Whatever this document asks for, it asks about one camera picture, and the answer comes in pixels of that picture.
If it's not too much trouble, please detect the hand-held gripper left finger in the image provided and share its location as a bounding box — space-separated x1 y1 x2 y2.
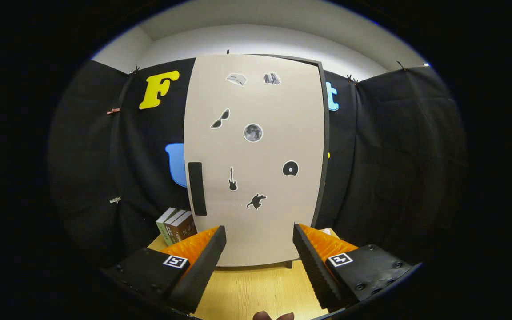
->
103 225 228 314

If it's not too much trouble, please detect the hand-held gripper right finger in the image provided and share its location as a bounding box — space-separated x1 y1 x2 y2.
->
292 223 416 312

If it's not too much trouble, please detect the black door handle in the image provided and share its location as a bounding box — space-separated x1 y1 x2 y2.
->
188 162 207 216

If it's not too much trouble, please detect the beige cabinet door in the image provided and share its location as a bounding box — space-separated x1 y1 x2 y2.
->
184 54 326 267

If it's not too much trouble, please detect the brown book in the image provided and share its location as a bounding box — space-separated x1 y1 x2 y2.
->
170 212 197 244

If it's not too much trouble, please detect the dark grey cabinet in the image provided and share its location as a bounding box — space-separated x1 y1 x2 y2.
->
247 53 331 269

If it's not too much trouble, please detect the black backdrop cloth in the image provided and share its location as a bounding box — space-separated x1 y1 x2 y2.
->
47 58 468 267

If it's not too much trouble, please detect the row of black cloth clips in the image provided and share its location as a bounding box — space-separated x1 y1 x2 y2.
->
129 49 408 85

